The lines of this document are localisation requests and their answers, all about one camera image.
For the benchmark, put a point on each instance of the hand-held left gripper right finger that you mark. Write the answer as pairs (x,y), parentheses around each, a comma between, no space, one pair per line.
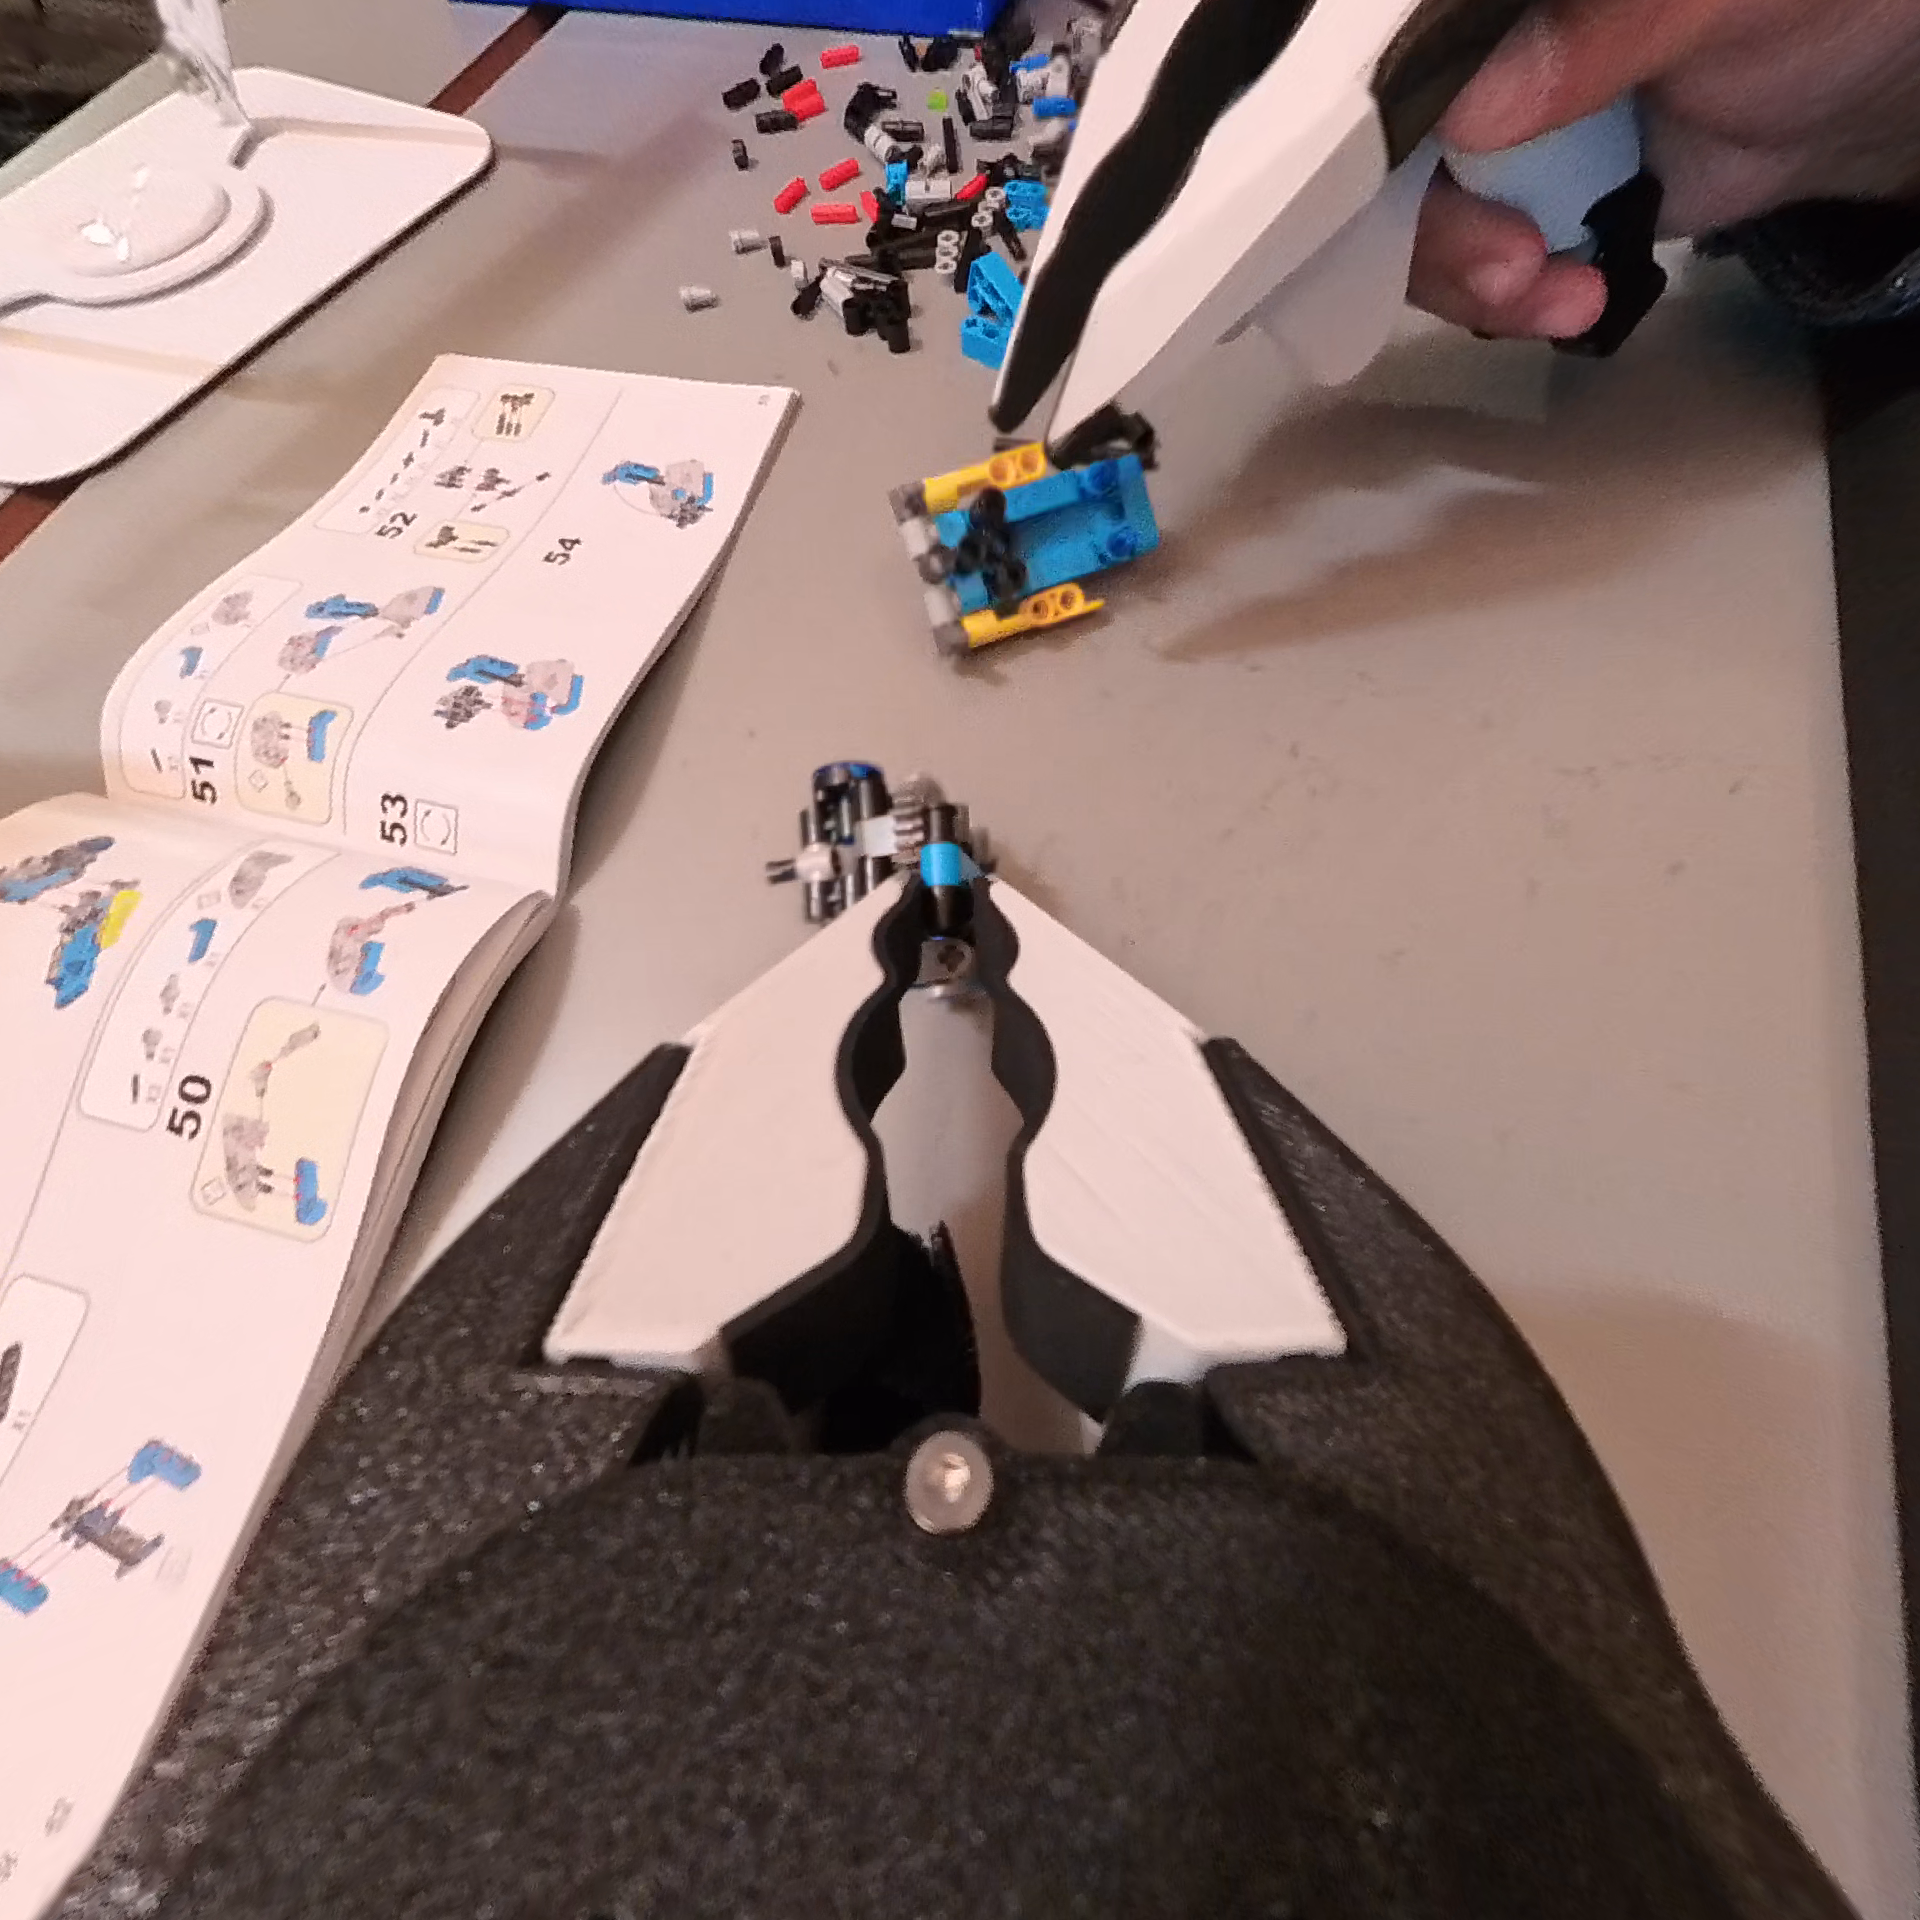
(1185,1199)

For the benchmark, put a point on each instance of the person's right hand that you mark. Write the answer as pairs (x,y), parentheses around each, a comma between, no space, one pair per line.
(1740,91)

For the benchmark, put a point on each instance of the grey desk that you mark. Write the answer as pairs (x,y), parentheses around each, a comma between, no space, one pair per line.
(1501,903)

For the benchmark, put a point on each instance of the building instruction booklet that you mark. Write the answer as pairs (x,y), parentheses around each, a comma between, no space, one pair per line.
(300,903)

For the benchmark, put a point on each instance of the pile of loose brick parts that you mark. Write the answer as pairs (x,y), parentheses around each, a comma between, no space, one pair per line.
(887,196)

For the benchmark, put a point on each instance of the blue plastic bin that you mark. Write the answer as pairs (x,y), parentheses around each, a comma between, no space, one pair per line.
(752,12)

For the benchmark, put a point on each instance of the white stand base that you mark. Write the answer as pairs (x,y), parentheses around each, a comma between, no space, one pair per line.
(182,257)

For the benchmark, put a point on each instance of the yellow blue brick assembly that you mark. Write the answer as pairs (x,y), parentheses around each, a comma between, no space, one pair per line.
(1036,533)

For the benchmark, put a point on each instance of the black blue brick assembly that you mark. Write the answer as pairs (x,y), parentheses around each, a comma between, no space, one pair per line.
(887,827)

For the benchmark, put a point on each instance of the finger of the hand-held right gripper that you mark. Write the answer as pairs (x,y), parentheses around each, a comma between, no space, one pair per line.
(1290,181)
(1157,91)

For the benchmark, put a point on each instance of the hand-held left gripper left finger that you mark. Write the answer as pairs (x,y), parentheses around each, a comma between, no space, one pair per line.
(706,1199)

